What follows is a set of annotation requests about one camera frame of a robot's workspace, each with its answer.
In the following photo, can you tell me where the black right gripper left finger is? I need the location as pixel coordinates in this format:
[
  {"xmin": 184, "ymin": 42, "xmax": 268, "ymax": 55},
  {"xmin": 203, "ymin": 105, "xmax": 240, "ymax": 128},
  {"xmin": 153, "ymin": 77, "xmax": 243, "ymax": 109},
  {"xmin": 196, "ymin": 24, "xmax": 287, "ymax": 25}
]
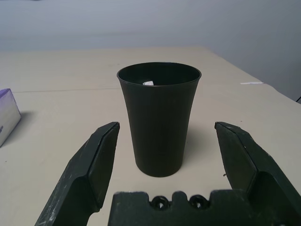
[{"xmin": 35, "ymin": 121, "xmax": 120, "ymax": 226}]

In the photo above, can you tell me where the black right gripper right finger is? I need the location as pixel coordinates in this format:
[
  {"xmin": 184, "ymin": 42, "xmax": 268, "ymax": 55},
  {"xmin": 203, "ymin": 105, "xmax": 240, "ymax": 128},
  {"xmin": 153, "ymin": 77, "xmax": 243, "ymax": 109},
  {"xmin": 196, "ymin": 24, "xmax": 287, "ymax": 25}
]
[{"xmin": 214, "ymin": 121, "xmax": 301, "ymax": 226}]

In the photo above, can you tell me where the black plastic cup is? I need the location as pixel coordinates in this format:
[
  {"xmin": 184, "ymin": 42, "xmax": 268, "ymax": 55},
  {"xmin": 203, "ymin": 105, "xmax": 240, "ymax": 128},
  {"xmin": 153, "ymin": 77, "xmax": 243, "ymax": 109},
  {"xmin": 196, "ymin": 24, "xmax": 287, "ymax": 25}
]
[{"xmin": 116, "ymin": 61, "xmax": 202, "ymax": 177}]

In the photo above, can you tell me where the purple tissue pack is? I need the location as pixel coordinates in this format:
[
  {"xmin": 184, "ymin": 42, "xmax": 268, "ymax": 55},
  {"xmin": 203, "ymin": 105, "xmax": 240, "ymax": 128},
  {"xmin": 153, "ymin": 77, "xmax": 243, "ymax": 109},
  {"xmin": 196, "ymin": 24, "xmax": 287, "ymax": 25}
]
[{"xmin": 0, "ymin": 88, "xmax": 22, "ymax": 148}]

